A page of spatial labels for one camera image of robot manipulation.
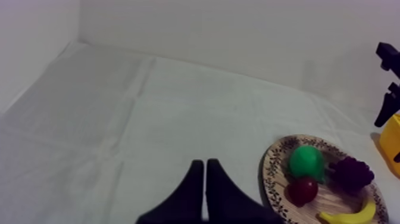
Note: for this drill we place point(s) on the small red fruit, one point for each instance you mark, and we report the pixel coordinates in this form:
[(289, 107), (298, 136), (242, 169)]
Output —
[(302, 190)]

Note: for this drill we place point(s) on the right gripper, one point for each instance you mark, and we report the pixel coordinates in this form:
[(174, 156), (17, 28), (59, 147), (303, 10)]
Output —
[(390, 59)]

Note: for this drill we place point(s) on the green toy pear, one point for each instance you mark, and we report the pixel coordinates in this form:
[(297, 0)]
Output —
[(305, 162)]

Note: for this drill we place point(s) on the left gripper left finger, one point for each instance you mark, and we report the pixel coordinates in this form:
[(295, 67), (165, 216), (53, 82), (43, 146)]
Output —
[(184, 200)]

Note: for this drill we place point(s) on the purple toy grapes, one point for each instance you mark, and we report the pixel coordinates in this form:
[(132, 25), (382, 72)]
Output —
[(351, 173)]

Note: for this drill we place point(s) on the round wooden board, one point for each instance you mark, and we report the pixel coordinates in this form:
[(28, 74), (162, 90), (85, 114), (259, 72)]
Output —
[(328, 200)]

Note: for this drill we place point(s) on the yellow plastic basket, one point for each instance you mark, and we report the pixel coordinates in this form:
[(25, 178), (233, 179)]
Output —
[(390, 140)]

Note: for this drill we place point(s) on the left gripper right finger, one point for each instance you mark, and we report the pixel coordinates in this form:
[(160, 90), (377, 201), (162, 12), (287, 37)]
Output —
[(225, 200)]

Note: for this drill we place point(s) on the yellow toy banana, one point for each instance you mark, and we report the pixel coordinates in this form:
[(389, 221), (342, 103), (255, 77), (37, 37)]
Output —
[(356, 215)]

